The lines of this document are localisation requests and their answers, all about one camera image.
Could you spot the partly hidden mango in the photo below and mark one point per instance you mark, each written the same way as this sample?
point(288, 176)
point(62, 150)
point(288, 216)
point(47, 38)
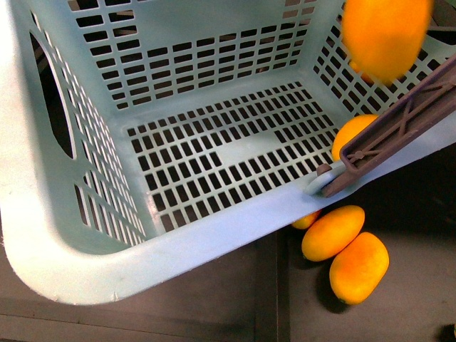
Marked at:
point(306, 222)

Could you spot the brown basket handle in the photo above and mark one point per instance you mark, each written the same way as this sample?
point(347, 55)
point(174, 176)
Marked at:
point(428, 103)

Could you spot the dark wooden shelf unit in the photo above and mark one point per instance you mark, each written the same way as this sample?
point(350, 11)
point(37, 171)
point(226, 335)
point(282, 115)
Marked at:
point(267, 291)

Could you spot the orange yellow mango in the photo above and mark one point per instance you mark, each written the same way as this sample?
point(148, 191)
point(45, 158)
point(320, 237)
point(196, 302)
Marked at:
point(384, 38)

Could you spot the mango on shelf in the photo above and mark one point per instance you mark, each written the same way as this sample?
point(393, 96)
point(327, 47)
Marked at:
point(331, 233)
point(358, 269)

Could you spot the mango on shelf upper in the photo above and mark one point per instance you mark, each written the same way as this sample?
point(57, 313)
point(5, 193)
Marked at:
point(331, 233)

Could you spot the yellow lemon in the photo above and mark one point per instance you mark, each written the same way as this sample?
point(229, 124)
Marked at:
point(349, 131)

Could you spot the light blue plastic basket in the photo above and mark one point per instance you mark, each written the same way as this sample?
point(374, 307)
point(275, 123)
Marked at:
point(141, 139)

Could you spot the mango on shelf lower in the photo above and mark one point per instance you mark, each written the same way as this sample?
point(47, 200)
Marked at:
point(358, 269)

